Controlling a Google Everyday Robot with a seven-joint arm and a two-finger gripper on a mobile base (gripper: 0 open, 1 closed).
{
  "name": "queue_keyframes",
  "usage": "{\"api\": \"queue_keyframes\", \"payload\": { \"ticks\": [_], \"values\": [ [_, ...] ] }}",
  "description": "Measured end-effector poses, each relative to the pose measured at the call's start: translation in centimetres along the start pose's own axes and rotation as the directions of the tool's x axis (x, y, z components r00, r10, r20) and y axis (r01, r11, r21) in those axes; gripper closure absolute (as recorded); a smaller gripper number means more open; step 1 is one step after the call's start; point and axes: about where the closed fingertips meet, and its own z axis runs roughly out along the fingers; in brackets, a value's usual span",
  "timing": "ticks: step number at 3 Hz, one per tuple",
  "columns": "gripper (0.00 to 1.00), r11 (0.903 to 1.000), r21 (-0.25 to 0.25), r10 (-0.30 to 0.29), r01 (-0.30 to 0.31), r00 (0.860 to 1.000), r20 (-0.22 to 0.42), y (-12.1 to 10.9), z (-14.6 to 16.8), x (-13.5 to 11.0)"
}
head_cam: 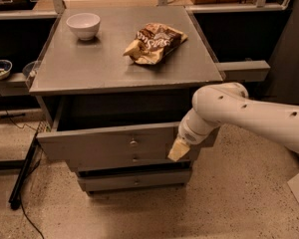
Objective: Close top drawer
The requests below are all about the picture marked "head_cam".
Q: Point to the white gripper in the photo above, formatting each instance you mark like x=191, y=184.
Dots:
x=188, y=135

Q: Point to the grey top drawer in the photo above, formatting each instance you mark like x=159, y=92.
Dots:
x=112, y=123

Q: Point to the grey drawer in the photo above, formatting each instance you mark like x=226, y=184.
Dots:
x=135, y=180
x=112, y=123
x=117, y=160

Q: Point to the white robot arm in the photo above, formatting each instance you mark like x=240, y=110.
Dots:
x=215, y=105

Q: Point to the grey middle drawer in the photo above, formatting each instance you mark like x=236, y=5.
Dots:
x=117, y=160

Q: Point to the grey bottom drawer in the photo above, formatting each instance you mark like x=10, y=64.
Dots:
x=135, y=180

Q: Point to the grey drawer cabinet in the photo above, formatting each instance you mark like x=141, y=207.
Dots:
x=71, y=67

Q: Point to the grey side shelf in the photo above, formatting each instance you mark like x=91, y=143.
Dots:
x=245, y=71

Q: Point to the brown chip bag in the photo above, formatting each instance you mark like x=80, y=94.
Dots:
x=153, y=42

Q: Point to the white ceramic bowl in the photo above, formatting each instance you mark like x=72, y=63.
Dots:
x=85, y=26

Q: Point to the clear glass bowl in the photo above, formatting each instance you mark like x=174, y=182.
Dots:
x=31, y=67

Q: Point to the black bar on floor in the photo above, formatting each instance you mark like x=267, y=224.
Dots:
x=14, y=199

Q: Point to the blue patterned bowl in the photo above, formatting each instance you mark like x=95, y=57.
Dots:
x=5, y=69

